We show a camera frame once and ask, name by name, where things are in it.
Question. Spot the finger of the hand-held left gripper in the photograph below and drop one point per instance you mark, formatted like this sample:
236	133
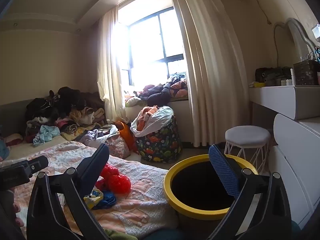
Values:
22	172

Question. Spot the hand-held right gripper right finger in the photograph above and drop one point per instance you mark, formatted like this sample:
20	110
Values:
223	170

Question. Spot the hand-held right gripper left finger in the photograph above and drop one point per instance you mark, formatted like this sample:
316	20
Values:
95	162

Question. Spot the yellow snack wrapper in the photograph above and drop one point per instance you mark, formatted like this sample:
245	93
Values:
93	197

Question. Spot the blue plastic bag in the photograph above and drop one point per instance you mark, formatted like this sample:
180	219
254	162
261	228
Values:
107	200

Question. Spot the yellow-rimmed black bin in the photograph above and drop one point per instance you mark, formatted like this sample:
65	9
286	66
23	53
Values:
195	213

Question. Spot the person's left hand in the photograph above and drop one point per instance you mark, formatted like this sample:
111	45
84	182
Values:
13	206

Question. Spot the pink floral pillow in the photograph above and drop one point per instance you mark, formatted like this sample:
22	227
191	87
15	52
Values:
117	147

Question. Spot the teal floral pillow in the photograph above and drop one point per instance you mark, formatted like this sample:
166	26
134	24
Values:
4	151

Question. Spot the white lilac garment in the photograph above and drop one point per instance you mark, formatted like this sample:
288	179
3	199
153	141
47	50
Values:
100	135

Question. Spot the orange bag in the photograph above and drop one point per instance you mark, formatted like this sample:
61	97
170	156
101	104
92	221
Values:
125	132

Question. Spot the light blue garment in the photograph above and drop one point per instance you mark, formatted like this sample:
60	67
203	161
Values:
47	132

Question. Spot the grey headboard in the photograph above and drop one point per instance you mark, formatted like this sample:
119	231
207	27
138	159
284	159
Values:
12	115

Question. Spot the dinosaur print laundry bag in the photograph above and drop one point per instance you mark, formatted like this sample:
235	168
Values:
160	142

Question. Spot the pile of clothes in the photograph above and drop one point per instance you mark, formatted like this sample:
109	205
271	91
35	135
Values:
65	100

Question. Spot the white drawer cabinet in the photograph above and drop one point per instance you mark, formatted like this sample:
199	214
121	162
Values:
295	142

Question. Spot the green cloth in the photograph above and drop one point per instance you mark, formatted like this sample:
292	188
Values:
117	235

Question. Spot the white vanity desk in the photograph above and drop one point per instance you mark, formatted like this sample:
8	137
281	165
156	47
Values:
280	100

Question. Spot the wide cream curtain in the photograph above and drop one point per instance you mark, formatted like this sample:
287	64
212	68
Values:
212	80

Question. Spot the small yellow box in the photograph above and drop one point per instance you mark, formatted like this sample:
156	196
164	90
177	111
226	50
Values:
258	85

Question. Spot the heap of dark clothes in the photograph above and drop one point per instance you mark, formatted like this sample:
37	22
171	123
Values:
160	92

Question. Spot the narrow cream curtain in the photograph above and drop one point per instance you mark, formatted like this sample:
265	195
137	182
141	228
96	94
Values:
107	67

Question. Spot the white bottle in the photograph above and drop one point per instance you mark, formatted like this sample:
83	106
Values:
292	76

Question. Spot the clear organizer box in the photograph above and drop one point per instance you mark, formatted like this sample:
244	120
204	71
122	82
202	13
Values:
306	72

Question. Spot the black-framed window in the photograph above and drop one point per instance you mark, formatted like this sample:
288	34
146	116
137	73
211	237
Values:
150	42

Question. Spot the wavy-framed mirror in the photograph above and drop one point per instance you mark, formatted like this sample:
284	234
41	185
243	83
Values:
297	40

